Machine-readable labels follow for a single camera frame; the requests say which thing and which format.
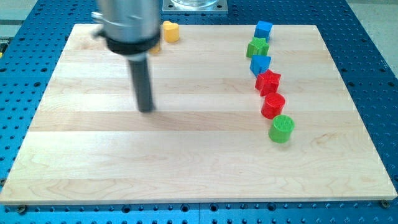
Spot yellow heart block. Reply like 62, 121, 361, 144
162, 21, 180, 43

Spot blue cube block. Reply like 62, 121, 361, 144
254, 21, 273, 42

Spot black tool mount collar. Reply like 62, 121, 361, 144
93, 29, 160, 56

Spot board clamp screw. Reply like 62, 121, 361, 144
16, 205, 27, 215
380, 200, 390, 209

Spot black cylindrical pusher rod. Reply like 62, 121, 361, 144
128, 59, 154, 113

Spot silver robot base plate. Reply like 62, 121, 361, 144
160, 0, 228, 14

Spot red cylinder block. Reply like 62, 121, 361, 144
261, 93, 285, 119

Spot red star block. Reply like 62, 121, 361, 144
255, 69, 281, 96

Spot right board clamp screw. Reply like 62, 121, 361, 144
380, 200, 390, 209

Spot blue triangle block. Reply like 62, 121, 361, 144
249, 55, 272, 77

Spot yellow hexagon block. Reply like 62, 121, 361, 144
149, 41, 161, 54

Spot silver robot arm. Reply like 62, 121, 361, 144
91, 0, 160, 113

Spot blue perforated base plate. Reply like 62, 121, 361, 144
1, 1, 397, 223

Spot light wooden board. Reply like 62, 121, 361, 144
1, 24, 397, 205

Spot green cylinder block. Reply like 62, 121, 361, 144
268, 114, 295, 143

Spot green star block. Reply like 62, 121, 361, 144
246, 37, 269, 58

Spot left board clamp screw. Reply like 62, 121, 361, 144
16, 205, 27, 215

